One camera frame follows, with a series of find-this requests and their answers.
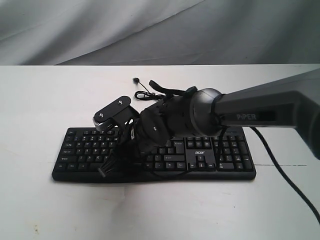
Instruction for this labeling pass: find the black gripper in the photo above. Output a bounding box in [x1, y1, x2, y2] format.
[97, 108, 172, 177]

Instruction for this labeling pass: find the black acer keyboard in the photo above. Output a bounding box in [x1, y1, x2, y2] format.
[51, 127, 256, 184]

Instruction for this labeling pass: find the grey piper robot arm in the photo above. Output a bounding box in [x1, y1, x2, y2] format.
[93, 69, 320, 177]

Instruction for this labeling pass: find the grey backdrop cloth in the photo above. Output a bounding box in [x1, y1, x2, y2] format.
[0, 0, 320, 66]

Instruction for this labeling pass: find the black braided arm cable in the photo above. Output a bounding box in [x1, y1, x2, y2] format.
[214, 114, 320, 227]

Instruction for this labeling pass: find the black keyboard usb cable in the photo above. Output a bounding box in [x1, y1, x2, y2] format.
[132, 77, 166, 102]

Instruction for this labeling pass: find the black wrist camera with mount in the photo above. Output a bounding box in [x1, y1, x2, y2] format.
[92, 96, 140, 132]

